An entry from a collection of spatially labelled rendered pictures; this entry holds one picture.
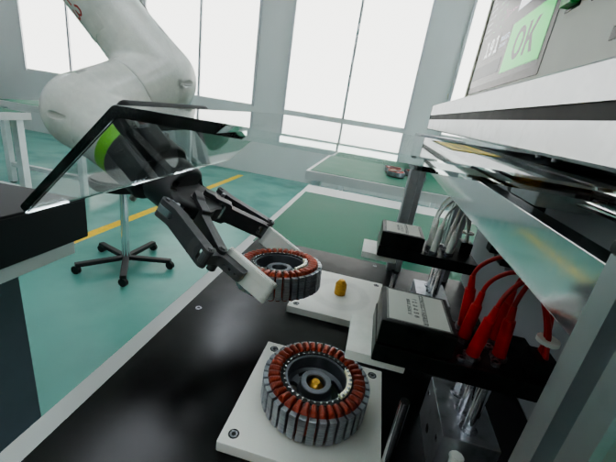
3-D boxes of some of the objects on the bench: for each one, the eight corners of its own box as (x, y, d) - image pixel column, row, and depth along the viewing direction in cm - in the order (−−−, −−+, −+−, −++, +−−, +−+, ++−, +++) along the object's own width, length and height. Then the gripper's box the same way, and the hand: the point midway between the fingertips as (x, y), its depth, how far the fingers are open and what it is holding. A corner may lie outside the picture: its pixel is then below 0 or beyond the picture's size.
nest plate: (214, 450, 31) (215, 441, 31) (267, 347, 45) (268, 340, 45) (378, 503, 29) (380, 493, 28) (379, 379, 43) (381, 370, 42)
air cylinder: (425, 477, 32) (442, 434, 30) (418, 412, 39) (431, 374, 37) (482, 494, 31) (502, 451, 29) (464, 425, 38) (479, 387, 36)
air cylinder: (408, 328, 54) (417, 299, 52) (405, 304, 61) (412, 278, 59) (440, 336, 53) (450, 306, 52) (434, 311, 60) (443, 284, 59)
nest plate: (285, 312, 54) (286, 304, 53) (305, 271, 68) (306, 266, 67) (380, 335, 51) (382, 328, 51) (380, 289, 65) (382, 283, 65)
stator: (242, 425, 33) (245, 396, 31) (280, 352, 43) (284, 328, 42) (356, 467, 30) (365, 437, 29) (368, 379, 41) (375, 355, 39)
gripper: (199, 188, 59) (298, 269, 57) (76, 209, 37) (230, 340, 35) (219, 152, 56) (324, 235, 54) (100, 152, 35) (268, 291, 33)
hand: (276, 268), depth 45 cm, fingers closed on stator, 11 cm apart
